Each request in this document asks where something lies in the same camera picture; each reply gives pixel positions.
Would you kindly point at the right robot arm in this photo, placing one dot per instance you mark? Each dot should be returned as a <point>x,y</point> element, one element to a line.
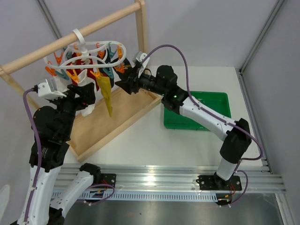
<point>233,133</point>

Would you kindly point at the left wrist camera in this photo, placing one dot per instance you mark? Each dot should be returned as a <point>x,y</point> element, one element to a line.
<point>47,89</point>

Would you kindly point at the aluminium mounting rail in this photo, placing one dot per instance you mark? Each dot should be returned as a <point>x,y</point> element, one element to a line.
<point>185,184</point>

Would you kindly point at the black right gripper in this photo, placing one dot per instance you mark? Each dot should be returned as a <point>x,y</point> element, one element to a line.
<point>133,80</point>

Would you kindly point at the red sock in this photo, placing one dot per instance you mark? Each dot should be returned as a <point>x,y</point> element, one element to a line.
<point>89,72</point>

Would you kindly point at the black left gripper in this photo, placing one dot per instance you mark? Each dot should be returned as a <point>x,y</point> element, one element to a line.
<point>86,96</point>

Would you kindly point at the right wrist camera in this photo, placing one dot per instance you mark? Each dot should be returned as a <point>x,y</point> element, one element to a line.
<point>141,62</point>

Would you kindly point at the wooden drying rack stand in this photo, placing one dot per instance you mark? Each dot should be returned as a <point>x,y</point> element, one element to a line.
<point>94,131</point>

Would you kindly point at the white sock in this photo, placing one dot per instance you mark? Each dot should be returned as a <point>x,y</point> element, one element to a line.
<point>61,84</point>
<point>89,91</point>

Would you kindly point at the white plastic clip hanger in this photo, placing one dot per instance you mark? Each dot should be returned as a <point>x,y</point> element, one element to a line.
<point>90,56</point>

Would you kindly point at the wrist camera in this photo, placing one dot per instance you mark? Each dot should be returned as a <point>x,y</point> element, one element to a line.
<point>141,62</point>
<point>47,89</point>

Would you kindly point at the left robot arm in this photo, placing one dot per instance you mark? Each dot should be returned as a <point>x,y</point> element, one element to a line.
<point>52,129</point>

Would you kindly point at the yellow sock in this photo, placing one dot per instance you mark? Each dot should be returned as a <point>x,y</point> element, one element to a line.
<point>105,88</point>

